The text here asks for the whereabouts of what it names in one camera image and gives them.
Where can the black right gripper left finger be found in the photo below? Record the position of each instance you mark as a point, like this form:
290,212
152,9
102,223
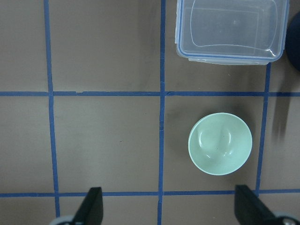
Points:
91,211

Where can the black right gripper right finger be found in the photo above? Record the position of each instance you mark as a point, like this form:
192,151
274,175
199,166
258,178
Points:
249,209

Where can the green bowl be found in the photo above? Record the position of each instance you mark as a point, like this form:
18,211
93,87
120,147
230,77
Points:
220,143

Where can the dark blue saucepan with lid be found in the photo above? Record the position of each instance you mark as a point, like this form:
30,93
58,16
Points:
292,42

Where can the clear plastic food container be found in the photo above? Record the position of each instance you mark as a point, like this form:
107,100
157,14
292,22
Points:
231,32

